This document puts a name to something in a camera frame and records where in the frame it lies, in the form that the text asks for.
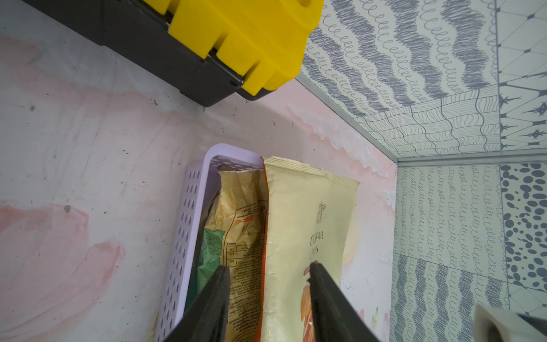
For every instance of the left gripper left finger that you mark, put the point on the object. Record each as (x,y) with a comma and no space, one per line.
(207,318)

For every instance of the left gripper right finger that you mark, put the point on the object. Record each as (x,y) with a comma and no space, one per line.
(334,319)

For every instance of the dark green striped snack bag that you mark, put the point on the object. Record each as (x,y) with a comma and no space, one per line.
(207,259)

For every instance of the beige red cassava chips bag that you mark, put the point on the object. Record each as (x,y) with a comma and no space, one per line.
(308,218)

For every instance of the gold foil chips bag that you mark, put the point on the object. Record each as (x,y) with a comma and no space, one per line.
(237,226)

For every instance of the lilac plastic basket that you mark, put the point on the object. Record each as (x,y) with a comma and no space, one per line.
(201,181)

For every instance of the yellow and black toolbox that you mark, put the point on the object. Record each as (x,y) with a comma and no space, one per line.
(208,50)

